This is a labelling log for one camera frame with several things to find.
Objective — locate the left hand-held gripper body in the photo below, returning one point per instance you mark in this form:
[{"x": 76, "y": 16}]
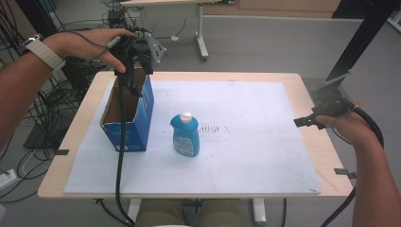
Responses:
[{"x": 135, "y": 50}]

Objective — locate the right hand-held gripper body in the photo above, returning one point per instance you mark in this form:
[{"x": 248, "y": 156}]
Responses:
[{"x": 329, "y": 101}]

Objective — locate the blue cardboard box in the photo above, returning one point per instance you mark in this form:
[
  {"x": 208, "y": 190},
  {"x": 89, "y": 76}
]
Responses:
[{"x": 132, "y": 116}]

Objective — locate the blue dish soap bottle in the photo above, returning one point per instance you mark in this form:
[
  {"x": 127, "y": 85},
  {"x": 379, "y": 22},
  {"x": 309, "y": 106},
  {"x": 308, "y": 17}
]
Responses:
[{"x": 186, "y": 137}]

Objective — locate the person's right hand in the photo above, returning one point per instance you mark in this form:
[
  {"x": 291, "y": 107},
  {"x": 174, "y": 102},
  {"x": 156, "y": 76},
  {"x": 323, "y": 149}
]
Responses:
[{"x": 346, "y": 126}]

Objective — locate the person's left hand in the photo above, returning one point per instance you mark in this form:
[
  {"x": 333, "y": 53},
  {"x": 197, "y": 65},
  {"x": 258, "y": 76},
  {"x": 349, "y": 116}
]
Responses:
[{"x": 82, "y": 44}]

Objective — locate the black floor box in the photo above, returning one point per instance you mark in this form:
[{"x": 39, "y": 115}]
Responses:
[{"x": 116, "y": 17}]

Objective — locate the white background desk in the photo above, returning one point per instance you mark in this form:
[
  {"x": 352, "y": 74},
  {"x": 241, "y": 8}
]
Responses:
[{"x": 201, "y": 31}]

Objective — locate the black tape strip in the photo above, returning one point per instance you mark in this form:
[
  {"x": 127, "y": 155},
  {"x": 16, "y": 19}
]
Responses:
[
  {"x": 345, "y": 173},
  {"x": 61, "y": 152}
]

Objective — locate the white band wristwatch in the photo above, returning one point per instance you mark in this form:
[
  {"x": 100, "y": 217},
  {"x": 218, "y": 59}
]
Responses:
[{"x": 42, "y": 50}]

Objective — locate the black flat floor panel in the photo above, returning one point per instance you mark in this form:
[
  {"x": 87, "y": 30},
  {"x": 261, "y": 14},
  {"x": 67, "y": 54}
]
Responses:
[{"x": 42, "y": 135}]

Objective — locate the white table leg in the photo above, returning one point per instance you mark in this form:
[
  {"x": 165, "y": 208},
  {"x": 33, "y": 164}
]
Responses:
[
  {"x": 135, "y": 208},
  {"x": 259, "y": 211}
]

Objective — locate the person's left leg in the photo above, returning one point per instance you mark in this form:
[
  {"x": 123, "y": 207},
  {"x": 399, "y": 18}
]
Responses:
[{"x": 160, "y": 214}]

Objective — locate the white power strip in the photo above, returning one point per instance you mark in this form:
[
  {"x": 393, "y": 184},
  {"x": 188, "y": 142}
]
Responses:
[{"x": 7, "y": 179}]

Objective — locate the black metal post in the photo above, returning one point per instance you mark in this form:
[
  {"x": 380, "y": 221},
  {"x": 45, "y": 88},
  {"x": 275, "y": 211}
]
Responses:
[{"x": 359, "y": 41}]

